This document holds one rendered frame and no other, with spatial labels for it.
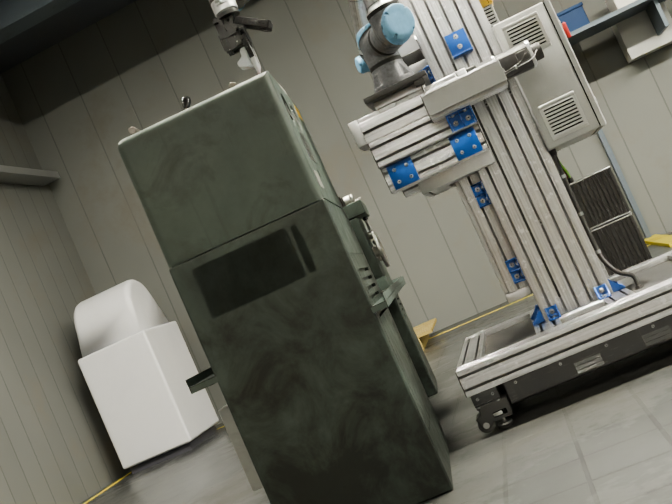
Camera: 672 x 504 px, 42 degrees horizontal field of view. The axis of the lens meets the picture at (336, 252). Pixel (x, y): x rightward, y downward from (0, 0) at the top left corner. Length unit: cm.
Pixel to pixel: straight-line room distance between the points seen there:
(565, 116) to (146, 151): 141
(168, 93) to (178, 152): 533
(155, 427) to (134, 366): 48
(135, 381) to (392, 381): 447
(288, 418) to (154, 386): 426
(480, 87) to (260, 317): 101
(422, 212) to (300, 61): 164
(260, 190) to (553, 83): 116
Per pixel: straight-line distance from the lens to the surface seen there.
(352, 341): 238
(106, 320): 681
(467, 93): 280
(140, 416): 673
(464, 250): 719
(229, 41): 273
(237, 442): 262
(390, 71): 296
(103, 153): 798
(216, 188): 243
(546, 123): 305
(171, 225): 246
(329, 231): 237
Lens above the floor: 61
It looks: 3 degrees up
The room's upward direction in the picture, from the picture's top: 24 degrees counter-clockwise
